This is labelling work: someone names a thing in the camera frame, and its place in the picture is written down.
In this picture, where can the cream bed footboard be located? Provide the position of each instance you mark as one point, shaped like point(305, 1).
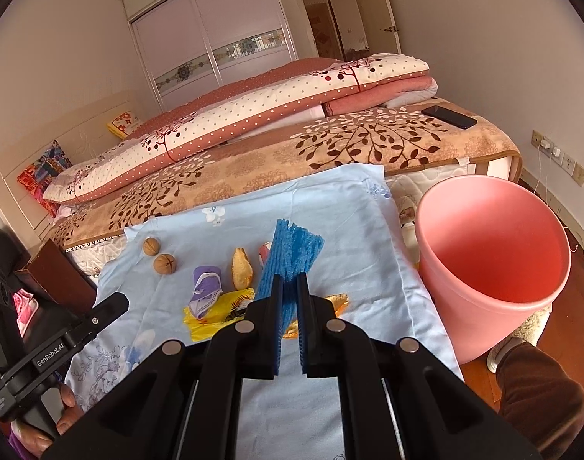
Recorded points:
point(500, 167)

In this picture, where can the wall sockets panel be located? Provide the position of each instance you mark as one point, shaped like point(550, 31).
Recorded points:
point(572, 165)

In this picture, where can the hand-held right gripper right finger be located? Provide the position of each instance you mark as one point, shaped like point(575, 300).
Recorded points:
point(301, 326)

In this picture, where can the brown wooden nightstand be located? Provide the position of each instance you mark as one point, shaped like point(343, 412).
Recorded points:
point(57, 273)

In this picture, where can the brown leaf print blanket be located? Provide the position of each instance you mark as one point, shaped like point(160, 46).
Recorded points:
point(320, 148)

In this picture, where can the brown walnut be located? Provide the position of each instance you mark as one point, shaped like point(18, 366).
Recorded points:
point(150, 246)
point(165, 263)

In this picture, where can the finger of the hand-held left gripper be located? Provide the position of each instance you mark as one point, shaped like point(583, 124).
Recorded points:
point(107, 309)

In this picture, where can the white sliding door wardrobe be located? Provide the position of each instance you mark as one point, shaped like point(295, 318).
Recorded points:
point(177, 33)

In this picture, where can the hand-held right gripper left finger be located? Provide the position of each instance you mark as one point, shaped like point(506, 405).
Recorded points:
point(276, 326)

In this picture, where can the light blue floral cloth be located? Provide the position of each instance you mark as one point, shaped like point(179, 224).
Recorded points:
point(349, 249)

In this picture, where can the person's leg brown trousers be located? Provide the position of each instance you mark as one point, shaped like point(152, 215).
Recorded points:
point(541, 393)

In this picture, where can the blue foam net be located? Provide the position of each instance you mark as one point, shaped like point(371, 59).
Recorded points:
point(287, 258)

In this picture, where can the black smartphone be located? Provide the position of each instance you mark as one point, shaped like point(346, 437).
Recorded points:
point(449, 116)

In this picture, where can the red printed snack wrapper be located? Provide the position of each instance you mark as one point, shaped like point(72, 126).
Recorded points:
point(264, 254)

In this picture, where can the yellow floral pillow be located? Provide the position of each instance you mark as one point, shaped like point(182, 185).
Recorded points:
point(123, 124)

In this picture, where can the yellow plastic bag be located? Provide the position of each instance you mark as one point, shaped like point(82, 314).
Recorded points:
point(206, 328)

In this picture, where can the gold foil wrapper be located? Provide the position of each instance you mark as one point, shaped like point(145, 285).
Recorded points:
point(339, 303)

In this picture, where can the pink plastic bucket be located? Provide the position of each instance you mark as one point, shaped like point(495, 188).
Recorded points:
point(488, 249)

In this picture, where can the colourful printed pillow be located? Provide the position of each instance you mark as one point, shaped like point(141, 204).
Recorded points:
point(43, 172)

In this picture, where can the white room door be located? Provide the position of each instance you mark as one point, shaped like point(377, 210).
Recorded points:
point(385, 5)

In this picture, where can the white folded sheet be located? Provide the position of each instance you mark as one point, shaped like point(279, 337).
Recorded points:
point(416, 98)

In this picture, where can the white pink tree print quilt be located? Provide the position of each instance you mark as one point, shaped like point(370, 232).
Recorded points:
point(253, 110)

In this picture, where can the black bulky object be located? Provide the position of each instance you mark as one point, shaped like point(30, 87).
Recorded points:
point(0, 273)

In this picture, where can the person's left hand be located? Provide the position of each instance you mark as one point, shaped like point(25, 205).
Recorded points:
point(69, 407)

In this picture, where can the cream fluffy slipper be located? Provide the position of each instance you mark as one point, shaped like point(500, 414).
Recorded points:
point(531, 326)

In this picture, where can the pink folded blanket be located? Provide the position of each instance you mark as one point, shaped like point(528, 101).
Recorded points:
point(364, 98)

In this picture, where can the cream bed headboard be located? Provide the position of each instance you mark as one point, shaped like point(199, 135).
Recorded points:
point(81, 134)

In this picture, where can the yellow fruit peel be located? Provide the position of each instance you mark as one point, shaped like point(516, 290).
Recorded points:
point(244, 268)

